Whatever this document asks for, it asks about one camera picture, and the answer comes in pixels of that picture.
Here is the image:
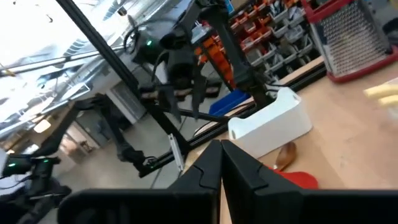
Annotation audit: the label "cream-handled table knife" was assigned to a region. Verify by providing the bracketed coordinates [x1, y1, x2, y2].
[363, 83, 398, 98]

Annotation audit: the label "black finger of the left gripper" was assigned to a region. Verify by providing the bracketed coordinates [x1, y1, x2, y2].
[191, 67, 208, 121]
[160, 84, 183, 123]

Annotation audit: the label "red silicone spoon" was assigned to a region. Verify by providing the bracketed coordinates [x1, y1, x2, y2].
[266, 166, 319, 190]

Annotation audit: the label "brown wooden spoon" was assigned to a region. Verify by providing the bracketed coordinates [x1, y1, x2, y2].
[274, 141, 297, 171]

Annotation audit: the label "blue plastic bin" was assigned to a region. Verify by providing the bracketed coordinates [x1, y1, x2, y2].
[208, 89, 251, 116]

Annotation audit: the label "parts shelf orange grey bins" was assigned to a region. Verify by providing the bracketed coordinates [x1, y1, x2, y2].
[229, 0, 315, 78]

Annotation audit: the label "white plastic handled bin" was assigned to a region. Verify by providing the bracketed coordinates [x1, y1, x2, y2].
[228, 86, 313, 159]

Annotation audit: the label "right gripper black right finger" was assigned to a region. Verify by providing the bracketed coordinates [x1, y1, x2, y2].
[221, 139, 304, 224]

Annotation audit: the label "metal box grater red trim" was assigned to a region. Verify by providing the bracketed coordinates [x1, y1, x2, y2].
[300, 0, 398, 84]

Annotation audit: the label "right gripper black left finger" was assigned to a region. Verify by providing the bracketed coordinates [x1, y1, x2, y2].
[168, 139, 222, 224]

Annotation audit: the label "cream-handled fork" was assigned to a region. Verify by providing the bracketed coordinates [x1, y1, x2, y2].
[377, 95, 398, 107]

